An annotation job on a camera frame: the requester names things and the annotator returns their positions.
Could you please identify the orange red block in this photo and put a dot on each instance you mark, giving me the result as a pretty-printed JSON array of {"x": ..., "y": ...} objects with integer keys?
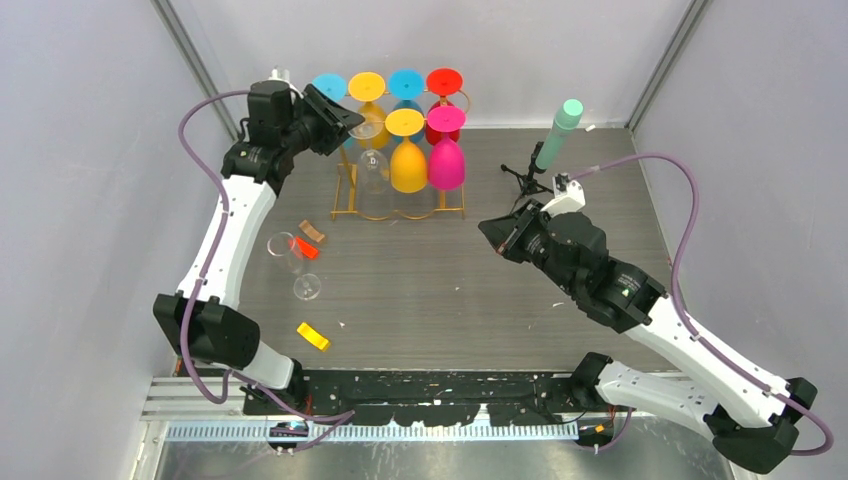
[{"x": 306, "y": 249}]

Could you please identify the yellow block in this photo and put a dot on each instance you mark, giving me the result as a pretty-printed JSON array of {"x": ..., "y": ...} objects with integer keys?
[{"x": 313, "y": 337}]

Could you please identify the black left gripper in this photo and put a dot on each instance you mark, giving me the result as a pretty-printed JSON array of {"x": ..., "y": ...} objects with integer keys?
[{"x": 336, "y": 121}]

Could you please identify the tan wooden block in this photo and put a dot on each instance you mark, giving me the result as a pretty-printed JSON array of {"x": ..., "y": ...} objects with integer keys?
[{"x": 312, "y": 232}]

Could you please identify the blue wine glass right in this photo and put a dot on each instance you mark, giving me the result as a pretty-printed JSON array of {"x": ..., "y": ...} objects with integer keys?
[{"x": 406, "y": 85}]

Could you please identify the pink wine glass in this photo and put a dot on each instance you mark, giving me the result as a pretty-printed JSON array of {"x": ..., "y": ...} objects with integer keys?
[{"x": 447, "y": 167}]

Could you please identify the aluminium frame rail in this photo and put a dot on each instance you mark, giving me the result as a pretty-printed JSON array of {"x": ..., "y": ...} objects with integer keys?
[{"x": 191, "y": 417}]

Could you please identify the red wine glass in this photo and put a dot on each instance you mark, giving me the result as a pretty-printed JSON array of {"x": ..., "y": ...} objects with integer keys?
[{"x": 442, "y": 82}]

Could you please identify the small black tripod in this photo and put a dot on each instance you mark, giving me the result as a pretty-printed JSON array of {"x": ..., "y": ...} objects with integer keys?
[{"x": 528, "y": 183}]

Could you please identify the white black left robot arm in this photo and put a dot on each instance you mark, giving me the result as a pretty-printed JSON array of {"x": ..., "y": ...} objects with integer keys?
[{"x": 201, "y": 320}]

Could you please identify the clear wine glass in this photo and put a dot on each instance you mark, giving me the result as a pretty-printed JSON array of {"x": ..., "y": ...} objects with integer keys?
[
  {"x": 285, "y": 250},
  {"x": 373, "y": 170}
]

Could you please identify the yellow wine glass front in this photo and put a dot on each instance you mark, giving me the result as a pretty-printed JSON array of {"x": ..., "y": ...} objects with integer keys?
[{"x": 408, "y": 164}]

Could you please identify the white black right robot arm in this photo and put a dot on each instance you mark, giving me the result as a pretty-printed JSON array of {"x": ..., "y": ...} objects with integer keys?
[{"x": 748, "y": 413}]

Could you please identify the yellow wine glass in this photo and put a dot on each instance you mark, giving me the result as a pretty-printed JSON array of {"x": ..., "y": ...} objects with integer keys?
[
  {"x": 408, "y": 164},
  {"x": 367, "y": 88}
]

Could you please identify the blue wine glass left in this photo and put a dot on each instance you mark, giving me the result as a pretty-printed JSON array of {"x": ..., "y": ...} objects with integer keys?
[{"x": 332, "y": 85}]

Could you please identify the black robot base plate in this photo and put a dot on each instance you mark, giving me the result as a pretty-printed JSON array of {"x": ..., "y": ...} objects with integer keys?
[{"x": 437, "y": 398}]

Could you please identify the yellow wine glass back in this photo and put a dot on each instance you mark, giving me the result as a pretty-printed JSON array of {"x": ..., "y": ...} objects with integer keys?
[{"x": 367, "y": 88}]

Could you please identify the mint green bottle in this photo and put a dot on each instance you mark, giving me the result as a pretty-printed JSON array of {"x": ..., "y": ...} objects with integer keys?
[{"x": 566, "y": 119}]

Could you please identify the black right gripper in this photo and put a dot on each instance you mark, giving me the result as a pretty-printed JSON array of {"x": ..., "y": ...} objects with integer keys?
[{"x": 505, "y": 233}]

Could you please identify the gold wire glass rack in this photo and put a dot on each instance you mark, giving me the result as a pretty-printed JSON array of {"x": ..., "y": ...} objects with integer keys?
[{"x": 351, "y": 199}]

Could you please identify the blue wine glass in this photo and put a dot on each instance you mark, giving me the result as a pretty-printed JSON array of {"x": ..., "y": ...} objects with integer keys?
[
  {"x": 332, "y": 85},
  {"x": 406, "y": 85}
]

